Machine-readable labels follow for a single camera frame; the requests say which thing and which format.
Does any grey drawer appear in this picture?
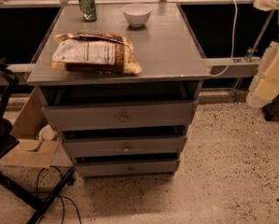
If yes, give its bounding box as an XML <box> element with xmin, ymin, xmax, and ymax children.
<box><xmin>75</xmin><ymin>160</ymin><xmax>179</xmax><ymax>177</ymax></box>
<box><xmin>42</xmin><ymin>101</ymin><xmax>198</xmax><ymax>132</ymax></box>
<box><xmin>62</xmin><ymin>135</ymin><xmax>187</xmax><ymax>158</ymax></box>

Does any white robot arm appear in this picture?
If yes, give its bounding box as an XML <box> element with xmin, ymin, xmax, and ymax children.
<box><xmin>246</xmin><ymin>0</ymin><xmax>279</xmax><ymax>107</ymax></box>

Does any grey top drawer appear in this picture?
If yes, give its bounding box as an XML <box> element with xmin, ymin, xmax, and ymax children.
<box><xmin>42</xmin><ymin>101</ymin><xmax>198</xmax><ymax>132</ymax></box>

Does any grey drawer cabinet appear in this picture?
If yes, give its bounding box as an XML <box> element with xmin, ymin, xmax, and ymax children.
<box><xmin>28</xmin><ymin>3</ymin><xmax>208</xmax><ymax>166</ymax></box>

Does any grey bottom drawer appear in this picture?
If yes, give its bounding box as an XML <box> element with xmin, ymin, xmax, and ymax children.
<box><xmin>75</xmin><ymin>160</ymin><xmax>179</xmax><ymax>177</ymax></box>

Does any brown chip bag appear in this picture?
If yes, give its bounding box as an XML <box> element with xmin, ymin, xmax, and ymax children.
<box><xmin>50</xmin><ymin>33</ymin><xmax>142</xmax><ymax>75</ymax></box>

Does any white bowl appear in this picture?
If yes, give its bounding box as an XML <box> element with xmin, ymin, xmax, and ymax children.
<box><xmin>122</xmin><ymin>3</ymin><xmax>151</xmax><ymax>27</ymax></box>

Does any white paper roll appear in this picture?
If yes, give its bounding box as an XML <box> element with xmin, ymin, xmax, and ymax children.
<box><xmin>39</xmin><ymin>125</ymin><xmax>58</xmax><ymax>141</ymax></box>

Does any green soda can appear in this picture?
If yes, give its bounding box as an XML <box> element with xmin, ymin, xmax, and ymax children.
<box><xmin>78</xmin><ymin>0</ymin><xmax>97</xmax><ymax>21</ymax></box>

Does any cardboard box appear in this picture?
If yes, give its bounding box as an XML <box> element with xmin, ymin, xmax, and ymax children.
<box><xmin>3</xmin><ymin>90</ymin><xmax>59</xmax><ymax>168</ymax></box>

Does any metal diagonal rod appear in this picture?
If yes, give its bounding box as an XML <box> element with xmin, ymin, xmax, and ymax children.
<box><xmin>230</xmin><ymin>10</ymin><xmax>274</xmax><ymax>104</ymax></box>

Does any dark cabinet at right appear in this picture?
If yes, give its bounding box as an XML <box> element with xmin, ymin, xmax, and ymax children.
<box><xmin>262</xmin><ymin>95</ymin><xmax>279</xmax><ymax>121</ymax></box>

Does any black floor cable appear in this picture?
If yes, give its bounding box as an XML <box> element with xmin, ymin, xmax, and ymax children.
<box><xmin>35</xmin><ymin>166</ymin><xmax>83</xmax><ymax>224</ymax></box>

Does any white cable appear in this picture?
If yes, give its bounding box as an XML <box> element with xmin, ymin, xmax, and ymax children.
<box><xmin>208</xmin><ymin>0</ymin><xmax>239</xmax><ymax>78</ymax></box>

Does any black stand frame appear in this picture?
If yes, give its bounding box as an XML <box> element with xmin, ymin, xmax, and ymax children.
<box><xmin>0</xmin><ymin>68</ymin><xmax>75</xmax><ymax>224</ymax></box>

